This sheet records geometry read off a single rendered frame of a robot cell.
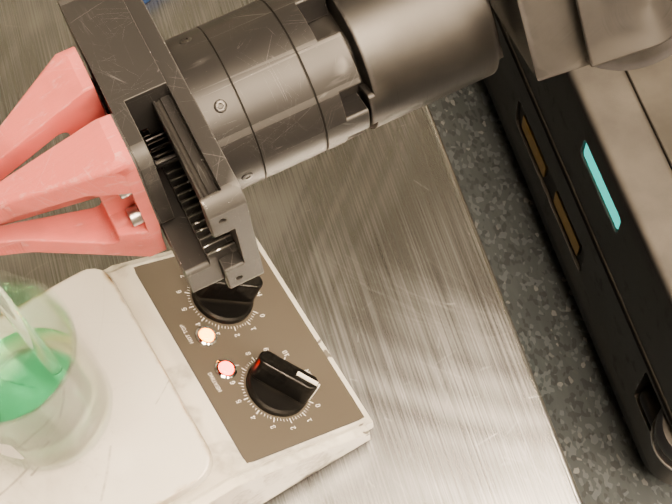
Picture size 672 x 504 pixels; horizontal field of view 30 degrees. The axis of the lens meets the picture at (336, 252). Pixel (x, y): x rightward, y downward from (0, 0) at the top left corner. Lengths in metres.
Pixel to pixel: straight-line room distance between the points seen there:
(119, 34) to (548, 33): 0.14
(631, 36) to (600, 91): 0.79
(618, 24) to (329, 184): 0.33
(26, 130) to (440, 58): 0.14
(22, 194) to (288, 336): 0.26
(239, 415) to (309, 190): 0.16
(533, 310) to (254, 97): 1.10
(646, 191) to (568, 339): 0.36
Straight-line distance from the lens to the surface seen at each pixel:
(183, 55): 0.42
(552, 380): 1.46
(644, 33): 0.42
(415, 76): 0.43
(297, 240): 0.70
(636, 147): 1.18
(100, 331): 0.60
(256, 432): 0.60
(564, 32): 0.42
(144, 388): 0.58
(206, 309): 0.62
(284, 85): 0.41
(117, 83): 0.41
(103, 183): 0.40
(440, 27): 0.42
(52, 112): 0.41
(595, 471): 1.44
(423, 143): 0.72
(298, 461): 0.60
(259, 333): 0.63
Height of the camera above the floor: 1.38
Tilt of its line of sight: 66 degrees down
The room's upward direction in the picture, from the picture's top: 7 degrees counter-clockwise
